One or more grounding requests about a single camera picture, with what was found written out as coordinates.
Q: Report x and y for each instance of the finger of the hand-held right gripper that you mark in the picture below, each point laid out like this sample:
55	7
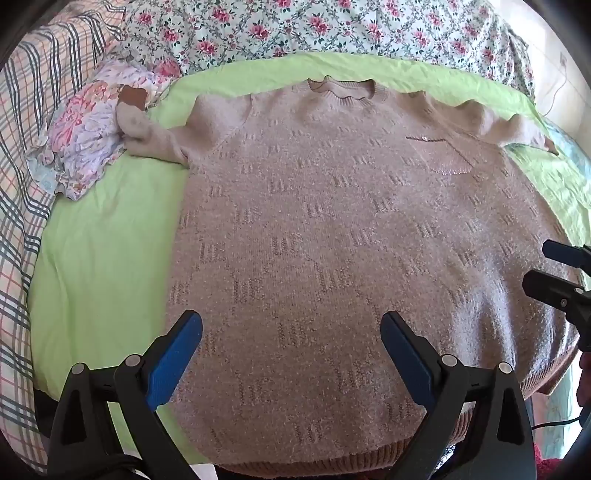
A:
551	288
565	253

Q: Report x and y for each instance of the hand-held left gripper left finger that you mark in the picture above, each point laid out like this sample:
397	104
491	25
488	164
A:
178	355

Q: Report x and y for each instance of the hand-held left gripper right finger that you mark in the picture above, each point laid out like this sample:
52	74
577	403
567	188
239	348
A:
405	357

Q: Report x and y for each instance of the beige knit sweater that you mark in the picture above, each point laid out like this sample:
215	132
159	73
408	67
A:
346	230

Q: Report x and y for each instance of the light blue patterned sheet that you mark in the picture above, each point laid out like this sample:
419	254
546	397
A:
577	157

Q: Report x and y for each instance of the light green bed sheet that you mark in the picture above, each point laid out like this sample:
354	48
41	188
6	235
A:
106	254

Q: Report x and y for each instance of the pink floral ruffled garment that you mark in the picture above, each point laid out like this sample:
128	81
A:
83	129

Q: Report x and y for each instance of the plaid blanket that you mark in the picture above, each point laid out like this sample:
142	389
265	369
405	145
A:
27	115

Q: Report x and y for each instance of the rose floral quilt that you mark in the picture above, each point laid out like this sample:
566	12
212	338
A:
277	27

